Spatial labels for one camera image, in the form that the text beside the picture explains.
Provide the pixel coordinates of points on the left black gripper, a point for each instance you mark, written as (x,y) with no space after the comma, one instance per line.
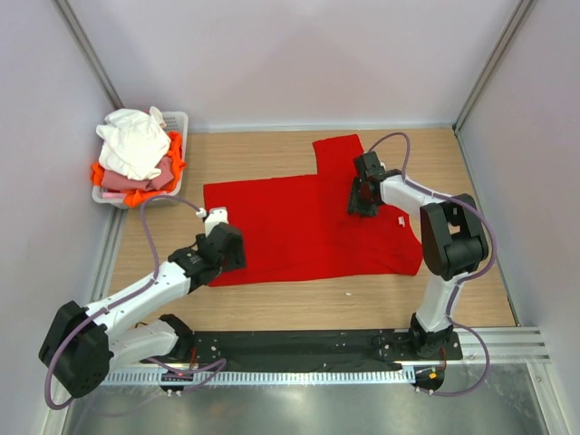
(236,258)

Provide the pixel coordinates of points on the red t-shirt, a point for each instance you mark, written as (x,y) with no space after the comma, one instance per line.
(298,228)

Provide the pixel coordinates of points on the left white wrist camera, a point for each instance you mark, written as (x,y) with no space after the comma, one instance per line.
(211,218)

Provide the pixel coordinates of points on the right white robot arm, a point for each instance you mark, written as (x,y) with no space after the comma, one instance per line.
(452,238)

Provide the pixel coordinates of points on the white t-shirt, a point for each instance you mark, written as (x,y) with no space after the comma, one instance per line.
(133,143)

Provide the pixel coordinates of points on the pink t-shirt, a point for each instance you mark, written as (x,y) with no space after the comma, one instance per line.
(114,181)

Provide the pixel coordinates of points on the white slotted cable duct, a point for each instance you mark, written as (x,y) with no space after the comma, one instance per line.
(160,377)

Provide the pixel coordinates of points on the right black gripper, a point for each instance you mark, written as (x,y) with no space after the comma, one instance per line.
(354,207)

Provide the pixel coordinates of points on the white laundry basket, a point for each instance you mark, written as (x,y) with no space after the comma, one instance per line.
(177,129)

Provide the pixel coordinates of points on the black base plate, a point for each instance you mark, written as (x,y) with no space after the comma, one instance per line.
(312,351)

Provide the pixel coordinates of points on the orange t-shirt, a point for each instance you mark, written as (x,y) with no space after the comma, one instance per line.
(135,198)

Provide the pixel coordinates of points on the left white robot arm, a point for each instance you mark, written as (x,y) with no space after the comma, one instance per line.
(85,343)

